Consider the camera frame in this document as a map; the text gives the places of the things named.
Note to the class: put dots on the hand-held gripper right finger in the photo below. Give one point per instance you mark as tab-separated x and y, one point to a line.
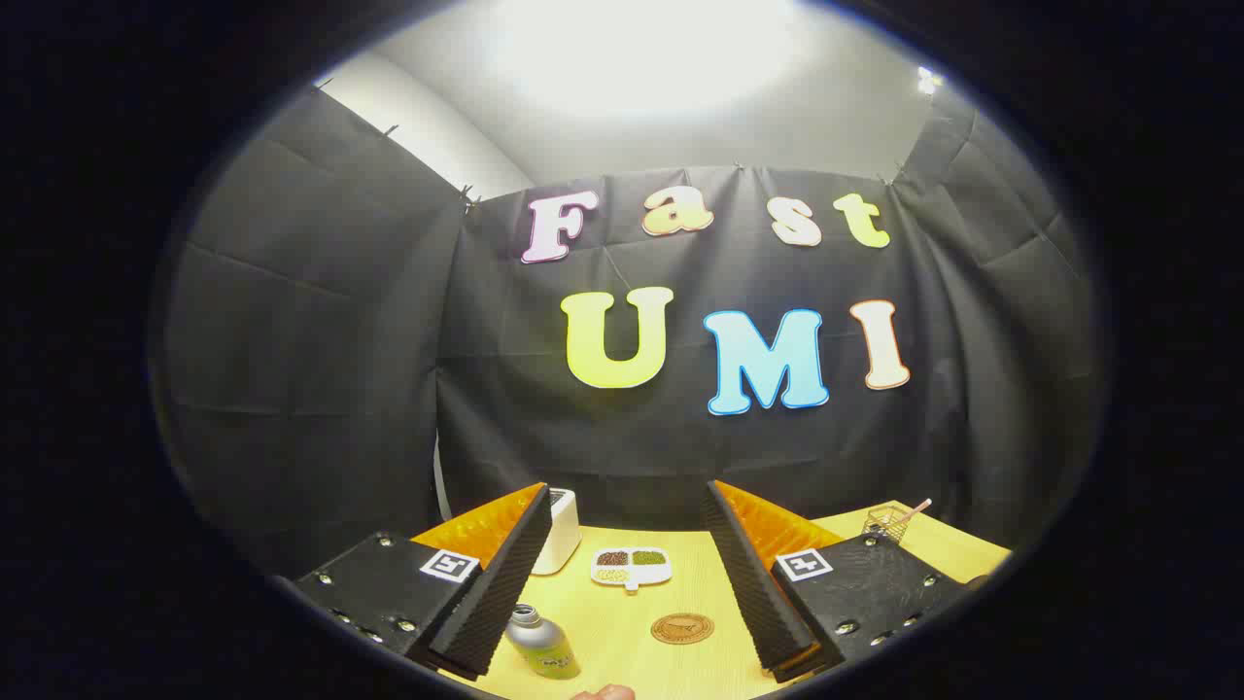
758	593

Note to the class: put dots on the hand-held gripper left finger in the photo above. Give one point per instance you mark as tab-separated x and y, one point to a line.
491	593

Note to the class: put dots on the round wooden coaster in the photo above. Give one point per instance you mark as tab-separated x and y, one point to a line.
682	628

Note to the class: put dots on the wooden table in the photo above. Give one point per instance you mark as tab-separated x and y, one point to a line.
622	612

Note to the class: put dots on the silver green juice bottle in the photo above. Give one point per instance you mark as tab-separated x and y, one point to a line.
544	647

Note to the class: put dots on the pink straw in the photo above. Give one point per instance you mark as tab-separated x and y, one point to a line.
918	507

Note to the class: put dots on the white toaster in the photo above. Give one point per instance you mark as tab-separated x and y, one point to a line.
564	535

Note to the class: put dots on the white divided dish with beans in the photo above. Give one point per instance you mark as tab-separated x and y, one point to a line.
632	569

